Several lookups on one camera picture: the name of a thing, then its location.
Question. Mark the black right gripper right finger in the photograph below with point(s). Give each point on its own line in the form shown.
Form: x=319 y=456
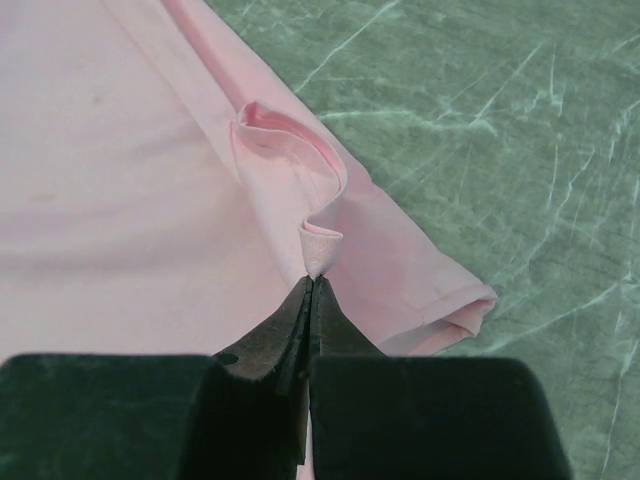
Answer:
x=385 y=417

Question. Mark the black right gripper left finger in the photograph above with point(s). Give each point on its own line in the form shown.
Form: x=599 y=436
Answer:
x=238 y=414

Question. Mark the pink t-shirt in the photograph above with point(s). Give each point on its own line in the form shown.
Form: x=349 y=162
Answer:
x=162 y=192

